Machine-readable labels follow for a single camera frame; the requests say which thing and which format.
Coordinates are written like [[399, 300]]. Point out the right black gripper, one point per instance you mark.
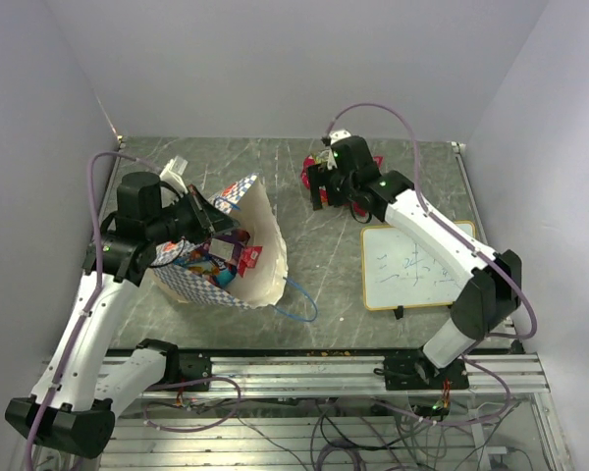
[[321, 176]]

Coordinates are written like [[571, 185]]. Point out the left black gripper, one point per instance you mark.
[[209, 220]]

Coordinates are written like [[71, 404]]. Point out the red white snack bag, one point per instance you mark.
[[359, 202]]

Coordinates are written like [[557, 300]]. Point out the purple snack packet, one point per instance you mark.
[[228, 247]]

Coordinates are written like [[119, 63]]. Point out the blue checkered paper bag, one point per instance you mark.
[[247, 202]]

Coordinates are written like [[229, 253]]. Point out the green yellow candy bag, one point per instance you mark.
[[325, 158]]

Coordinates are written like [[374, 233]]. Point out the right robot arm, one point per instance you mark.
[[490, 281]]

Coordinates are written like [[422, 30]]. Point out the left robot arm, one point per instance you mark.
[[68, 409]]

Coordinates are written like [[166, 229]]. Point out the blue candy bag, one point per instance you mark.
[[212, 269]]

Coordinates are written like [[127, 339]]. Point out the small red snack packet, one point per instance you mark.
[[248, 259]]

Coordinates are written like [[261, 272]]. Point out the small whiteboard with writing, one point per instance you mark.
[[398, 273]]

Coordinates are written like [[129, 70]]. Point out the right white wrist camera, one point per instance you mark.
[[334, 136]]

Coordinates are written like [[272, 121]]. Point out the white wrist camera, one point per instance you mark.
[[334, 136], [172, 174]]

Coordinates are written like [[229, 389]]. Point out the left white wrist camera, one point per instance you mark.
[[172, 174]]

